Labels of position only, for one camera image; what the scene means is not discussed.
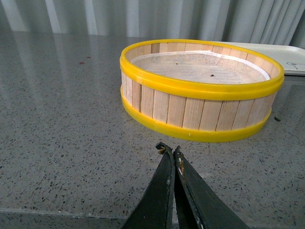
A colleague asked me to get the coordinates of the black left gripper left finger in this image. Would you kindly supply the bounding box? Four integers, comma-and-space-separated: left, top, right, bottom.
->
122, 142, 175, 229

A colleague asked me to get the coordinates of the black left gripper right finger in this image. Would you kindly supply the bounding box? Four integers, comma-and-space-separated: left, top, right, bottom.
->
173, 146, 249, 229

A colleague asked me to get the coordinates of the white rectangular tray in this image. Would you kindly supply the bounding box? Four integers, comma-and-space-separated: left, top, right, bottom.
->
222, 42, 305, 76

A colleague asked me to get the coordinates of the wooden steamer with yellow rims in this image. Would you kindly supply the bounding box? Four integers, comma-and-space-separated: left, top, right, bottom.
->
120, 39, 285, 142

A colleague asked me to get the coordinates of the white steamer liner cloth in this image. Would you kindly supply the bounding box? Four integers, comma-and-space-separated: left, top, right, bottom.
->
131, 51, 270, 84

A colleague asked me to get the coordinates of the grey curtain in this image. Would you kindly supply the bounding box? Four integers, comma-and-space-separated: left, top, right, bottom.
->
0, 0, 305, 48

